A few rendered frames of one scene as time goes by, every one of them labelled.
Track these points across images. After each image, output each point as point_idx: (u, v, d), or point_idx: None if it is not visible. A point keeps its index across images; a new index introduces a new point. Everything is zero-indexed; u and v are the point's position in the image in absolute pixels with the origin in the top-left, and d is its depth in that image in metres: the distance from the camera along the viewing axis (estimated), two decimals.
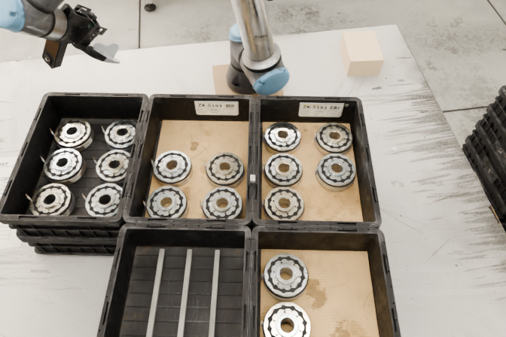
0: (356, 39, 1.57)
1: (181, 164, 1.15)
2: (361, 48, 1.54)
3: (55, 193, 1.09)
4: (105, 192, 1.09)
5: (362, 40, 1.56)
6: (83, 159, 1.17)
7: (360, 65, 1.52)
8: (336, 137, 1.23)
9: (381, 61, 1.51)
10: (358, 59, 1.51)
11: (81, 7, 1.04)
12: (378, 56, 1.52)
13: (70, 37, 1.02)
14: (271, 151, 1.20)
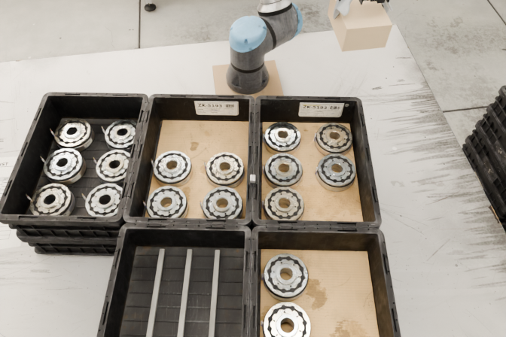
0: (351, 0, 1.15)
1: (181, 164, 1.15)
2: (360, 11, 1.12)
3: (55, 193, 1.09)
4: (105, 192, 1.09)
5: (359, 1, 1.14)
6: (83, 159, 1.17)
7: (360, 34, 1.10)
8: (336, 137, 1.23)
9: (388, 26, 1.09)
10: (356, 25, 1.09)
11: None
12: (384, 19, 1.10)
13: None
14: (271, 151, 1.20)
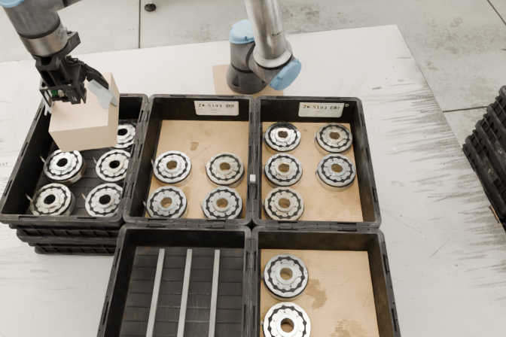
0: None
1: (181, 164, 1.15)
2: (77, 105, 0.92)
3: (55, 193, 1.09)
4: (105, 192, 1.09)
5: None
6: (83, 159, 1.17)
7: (71, 135, 0.90)
8: (336, 137, 1.23)
9: (104, 127, 0.90)
10: (62, 127, 0.89)
11: (77, 89, 0.81)
12: (101, 117, 0.90)
13: None
14: (271, 151, 1.20)
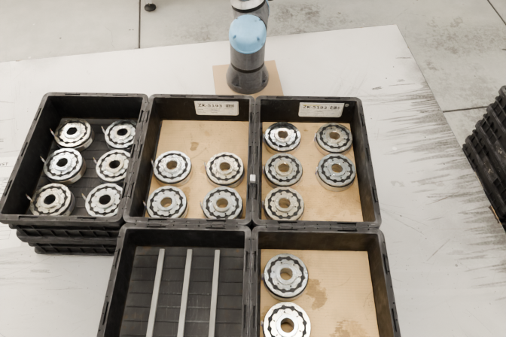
0: None
1: (181, 164, 1.15)
2: None
3: (55, 193, 1.09)
4: (105, 192, 1.09)
5: None
6: (83, 159, 1.17)
7: None
8: (336, 137, 1.23)
9: None
10: None
11: None
12: None
13: None
14: (271, 151, 1.20)
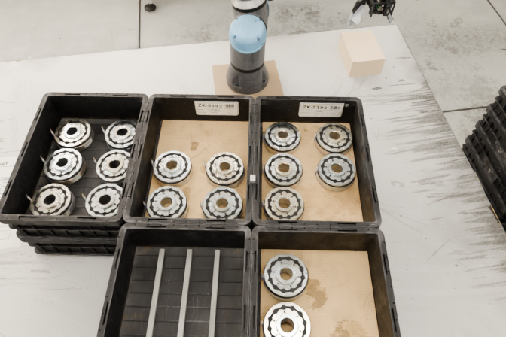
0: (355, 40, 1.57)
1: (181, 164, 1.15)
2: (362, 48, 1.54)
3: (55, 193, 1.09)
4: (105, 192, 1.09)
5: (361, 40, 1.57)
6: (83, 159, 1.17)
7: (362, 65, 1.52)
8: (336, 137, 1.23)
9: (382, 60, 1.51)
10: (359, 59, 1.51)
11: (393, 4, 1.34)
12: (379, 55, 1.52)
13: None
14: (271, 151, 1.20)
